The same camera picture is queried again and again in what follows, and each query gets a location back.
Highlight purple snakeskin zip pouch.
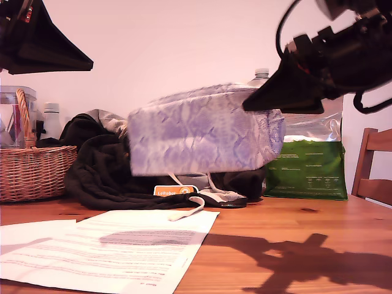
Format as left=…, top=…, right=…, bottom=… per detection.
left=127, top=82, right=287, bottom=177

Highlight silver green Canagan bag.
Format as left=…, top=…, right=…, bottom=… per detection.
left=262, top=93, right=349, bottom=202

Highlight large clear water bottle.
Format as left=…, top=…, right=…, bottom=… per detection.
left=241, top=67, right=272, bottom=92

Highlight clear plastic container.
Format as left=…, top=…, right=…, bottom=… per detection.
left=0, top=85, right=37, bottom=149

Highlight small white bottle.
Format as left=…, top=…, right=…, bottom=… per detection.
left=42, top=102, right=61, bottom=140

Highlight wooden chair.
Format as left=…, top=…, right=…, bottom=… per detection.
left=351, top=127, right=392, bottom=206

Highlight black hoodie grey lining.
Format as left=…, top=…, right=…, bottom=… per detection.
left=36, top=108, right=267, bottom=211

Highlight orange LeRobot sticker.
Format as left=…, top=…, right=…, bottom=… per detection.
left=153, top=184, right=200, bottom=197

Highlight blank white paper sheet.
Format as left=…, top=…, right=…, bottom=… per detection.
left=0, top=219, right=77, bottom=246

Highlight printed white paper sheet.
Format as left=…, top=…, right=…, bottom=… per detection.
left=0, top=209, right=221, bottom=294

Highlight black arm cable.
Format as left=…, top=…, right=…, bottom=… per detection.
left=274, top=0, right=304, bottom=59
left=353, top=88, right=392, bottom=115

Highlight wicker basket with handle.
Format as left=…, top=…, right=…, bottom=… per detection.
left=0, top=88, right=78, bottom=203

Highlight beige hoodie drawstring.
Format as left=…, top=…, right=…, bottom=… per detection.
left=167, top=195, right=205, bottom=223

